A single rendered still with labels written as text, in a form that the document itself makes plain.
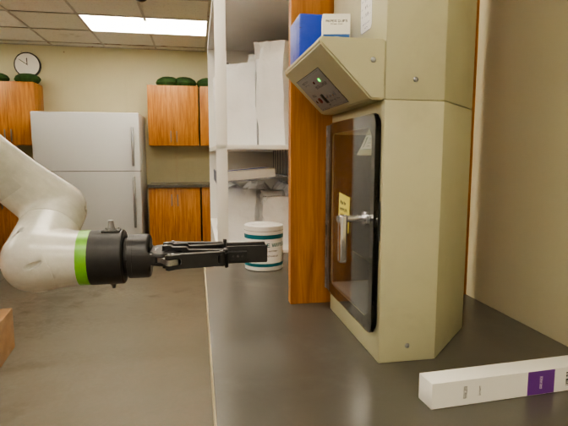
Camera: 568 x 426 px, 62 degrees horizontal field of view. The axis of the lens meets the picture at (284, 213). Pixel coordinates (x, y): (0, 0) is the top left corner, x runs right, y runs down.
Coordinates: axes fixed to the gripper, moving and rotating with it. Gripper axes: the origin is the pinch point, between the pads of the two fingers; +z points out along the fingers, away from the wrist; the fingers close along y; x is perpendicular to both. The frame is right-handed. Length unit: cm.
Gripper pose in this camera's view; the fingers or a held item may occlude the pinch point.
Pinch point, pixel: (247, 252)
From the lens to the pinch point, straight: 84.7
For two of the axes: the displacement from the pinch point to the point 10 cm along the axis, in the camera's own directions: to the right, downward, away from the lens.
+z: 9.8, -0.2, 1.7
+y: -1.7, -1.3, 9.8
